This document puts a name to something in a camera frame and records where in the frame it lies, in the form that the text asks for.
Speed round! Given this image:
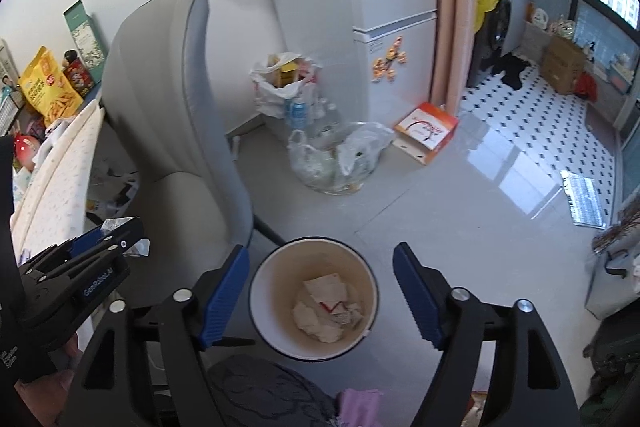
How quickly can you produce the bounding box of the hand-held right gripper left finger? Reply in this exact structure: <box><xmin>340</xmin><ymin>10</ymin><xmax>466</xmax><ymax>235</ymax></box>
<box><xmin>59</xmin><ymin>244</ymin><xmax>251</xmax><ymax>427</ymax></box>

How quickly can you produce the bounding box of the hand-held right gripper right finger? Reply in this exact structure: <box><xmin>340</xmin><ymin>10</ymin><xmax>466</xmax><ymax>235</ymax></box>
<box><xmin>392</xmin><ymin>242</ymin><xmax>581</xmax><ymax>427</ymax></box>

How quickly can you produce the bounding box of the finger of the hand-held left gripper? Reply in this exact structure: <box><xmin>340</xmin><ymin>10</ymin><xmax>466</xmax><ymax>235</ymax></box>
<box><xmin>19</xmin><ymin>228</ymin><xmax>116</xmax><ymax>280</ymax></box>
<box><xmin>75</xmin><ymin>216</ymin><xmax>147</xmax><ymax>266</ymax></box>

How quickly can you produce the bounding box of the white torn wrapper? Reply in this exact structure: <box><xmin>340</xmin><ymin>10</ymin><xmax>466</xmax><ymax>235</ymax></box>
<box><xmin>99</xmin><ymin>216</ymin><xmax>152</xmax><ymax>258</ymax></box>

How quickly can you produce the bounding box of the white round waste bin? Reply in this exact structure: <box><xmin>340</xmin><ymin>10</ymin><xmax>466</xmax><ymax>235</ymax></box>
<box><xmin>248</xmin><ymin>236</ymin><xmax>379</xmax><ymax>362</ymax></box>

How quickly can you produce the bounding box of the printed paper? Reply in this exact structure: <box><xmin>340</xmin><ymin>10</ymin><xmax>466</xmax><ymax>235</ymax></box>
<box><xmin>330</xmin><ymin>302</ymin><xmax>365</xmax><ymax>330</ymax></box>

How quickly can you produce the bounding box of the white tissue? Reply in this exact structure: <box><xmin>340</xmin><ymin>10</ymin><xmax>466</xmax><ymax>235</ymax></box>
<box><xmin>292</xmin><ymin>301</ymin><xmax>346</xmax><ymax>344</ymax></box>

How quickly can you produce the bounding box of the person's left hand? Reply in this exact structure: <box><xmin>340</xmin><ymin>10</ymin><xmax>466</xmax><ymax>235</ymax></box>
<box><xmin>15</xmin><ymin>336</ymin><xmax>81</xmax><ymax>427</ymax></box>

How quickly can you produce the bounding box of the dark patterned cloth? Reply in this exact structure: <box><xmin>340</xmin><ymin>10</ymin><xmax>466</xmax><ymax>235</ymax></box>
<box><xmin>207</xmin><ymin>354</ymin><xmax>341</xmax><ymax>427</ymax></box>

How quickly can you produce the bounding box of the red and white vase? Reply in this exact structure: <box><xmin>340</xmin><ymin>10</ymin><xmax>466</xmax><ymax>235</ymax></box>
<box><xmin>14</xmin><ymin>133</ymin><xmax>41</xmax><ymax>168</ymax></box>

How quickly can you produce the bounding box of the purple cloth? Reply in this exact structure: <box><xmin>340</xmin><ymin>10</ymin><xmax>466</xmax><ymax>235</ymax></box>
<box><xmin>337</xmin><ymin>388</ymin><xmax>383</xmax><ymax>427</ymax></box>

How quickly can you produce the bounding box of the grey upholstered chair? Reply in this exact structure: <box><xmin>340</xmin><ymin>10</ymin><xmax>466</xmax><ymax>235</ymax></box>
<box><xmin>102</xmin><ymin>0</ymin><xmax>288</xmax><ymax>308</ymax></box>

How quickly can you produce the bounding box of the clear plastic bag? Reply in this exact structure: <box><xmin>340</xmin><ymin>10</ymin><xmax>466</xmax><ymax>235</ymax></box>
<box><xmin>287</xmin><ymin>122</ymin><xmax>396</xmax><ymax>195</ymax></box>

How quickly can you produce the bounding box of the yellow snack bag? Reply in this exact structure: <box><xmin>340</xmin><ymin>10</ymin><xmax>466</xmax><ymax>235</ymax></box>
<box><xmin>18</xmin><ymin>46</ymin><xmax>85</xmax><ymax>125</ymax></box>

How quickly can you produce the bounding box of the red snack packet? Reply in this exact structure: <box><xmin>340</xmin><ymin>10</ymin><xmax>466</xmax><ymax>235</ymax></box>
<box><xmin>62</xmin><ymin>59</ymin><xmax>96</xmax><ymax>98</ymax></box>

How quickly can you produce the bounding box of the orange and white box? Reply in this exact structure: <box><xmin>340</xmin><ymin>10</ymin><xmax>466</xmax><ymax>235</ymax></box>
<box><xmin>392</xmin><ymin>102</ymin><xmax>460</xmax><ymax>165</ymax></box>

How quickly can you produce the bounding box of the white paper carrier bag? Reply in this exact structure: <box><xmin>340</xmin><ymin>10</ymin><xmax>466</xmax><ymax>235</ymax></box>
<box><xmin>0</xmin><ymin>41</ymin><xmax>21</xmax><ymax>108</ymax></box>

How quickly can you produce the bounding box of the white plastic bag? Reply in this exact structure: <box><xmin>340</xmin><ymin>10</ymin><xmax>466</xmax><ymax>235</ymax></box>
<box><xmin>250</xmin><ymin>52</ymin><xmax>323</xmax><ymax>120</ymax></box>

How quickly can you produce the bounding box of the silver foil mat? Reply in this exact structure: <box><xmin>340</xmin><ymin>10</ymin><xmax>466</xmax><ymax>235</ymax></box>
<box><xmin>560</xmin><ymin>169</ymin><xmax>608</xmax><ymax>228</ymax></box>

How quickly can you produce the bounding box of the blue label plastic bottle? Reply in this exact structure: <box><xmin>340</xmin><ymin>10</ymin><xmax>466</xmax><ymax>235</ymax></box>
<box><xmin>285</xmin><ymin>97</ymin><xmax>308</xmax><ymax>130</ymax></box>

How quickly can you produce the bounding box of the clear plastic bottle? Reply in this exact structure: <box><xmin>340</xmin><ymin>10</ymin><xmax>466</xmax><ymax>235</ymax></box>
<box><xmin>315</xmin><ymin>99</ymin><xmax>342</xmax><ymax>135</ymax></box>

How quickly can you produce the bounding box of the tall green box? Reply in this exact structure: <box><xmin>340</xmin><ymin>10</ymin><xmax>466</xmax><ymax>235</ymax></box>
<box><xmin>63</xmin><ymin>0</ymin><xmax>108</xmax><ymax>68</ymax></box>

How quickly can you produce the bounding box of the dark green bag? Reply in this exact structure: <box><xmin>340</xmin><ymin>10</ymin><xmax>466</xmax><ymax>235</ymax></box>
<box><xmin>580</xmin><ymin>322</ymin><xmax>640</xmax><ymax>427</ymax></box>

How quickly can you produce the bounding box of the orange figures magnet cluster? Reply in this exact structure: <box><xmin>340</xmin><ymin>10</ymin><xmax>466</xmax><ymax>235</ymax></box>
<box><xmin>371</xmin><ymin>36</ymin><xmax>408</xmax><ymax>84</ymax></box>

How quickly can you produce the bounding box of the black clothing on floor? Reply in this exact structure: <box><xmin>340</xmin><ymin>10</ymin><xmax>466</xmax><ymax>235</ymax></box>
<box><xmin>492</xmin><ymin>54</ymin><xmax>531</xmax><ymax>88</ymax></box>

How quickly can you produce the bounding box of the red bag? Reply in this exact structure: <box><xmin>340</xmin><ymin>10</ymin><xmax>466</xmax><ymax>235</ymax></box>
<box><xmin>572</xmin><ymin>72</ymin><xmax>598</xmax><ymax>102</ymax></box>

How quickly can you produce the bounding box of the large brown cardboard box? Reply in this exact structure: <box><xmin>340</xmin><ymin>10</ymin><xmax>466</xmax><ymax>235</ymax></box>
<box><xmin>540</xmin><ymin>36</ymin><xmax>588</xmax><ymax>95</ymax></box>

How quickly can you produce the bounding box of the dark washing machine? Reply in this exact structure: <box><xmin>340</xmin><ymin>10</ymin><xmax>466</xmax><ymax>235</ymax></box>
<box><xmin>467</xmin><ymin>0</ymin><xmax>536</xmax><ymax>88</ymax></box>

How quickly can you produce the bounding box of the pink curtain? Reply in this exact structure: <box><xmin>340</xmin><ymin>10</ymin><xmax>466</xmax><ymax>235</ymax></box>
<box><xmin>432</xmin><ymin>0</ymin><xmax>483</xmax><ymax>112</ymax></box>

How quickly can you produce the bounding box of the yellow plastic bag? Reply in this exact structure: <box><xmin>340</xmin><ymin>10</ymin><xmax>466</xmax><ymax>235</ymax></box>
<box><xmin>474</xmin><ymin>0</ymin><xmax>506</xmax><ymax>32</ymax></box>

